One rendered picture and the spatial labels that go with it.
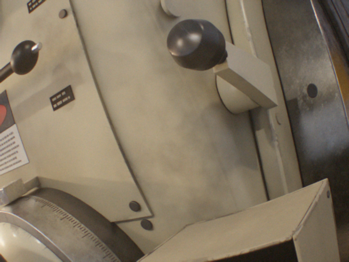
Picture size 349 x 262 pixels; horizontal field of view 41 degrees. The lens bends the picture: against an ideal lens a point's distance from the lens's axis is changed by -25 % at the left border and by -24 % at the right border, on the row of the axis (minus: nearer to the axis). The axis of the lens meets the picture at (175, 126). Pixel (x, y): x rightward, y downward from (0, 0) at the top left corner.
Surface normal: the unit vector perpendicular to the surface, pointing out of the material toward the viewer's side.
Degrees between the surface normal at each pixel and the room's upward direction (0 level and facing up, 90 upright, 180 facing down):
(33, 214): 31
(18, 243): 62
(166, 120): 90
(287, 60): 58
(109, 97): 90
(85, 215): 49
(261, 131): 73
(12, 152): 90
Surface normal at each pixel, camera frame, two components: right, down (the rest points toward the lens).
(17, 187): 0.80, -0.28
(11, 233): -0.50, -0.23
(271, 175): -0.52, 0.13
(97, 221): 0.45, -0.74
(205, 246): -0.39, -0.92
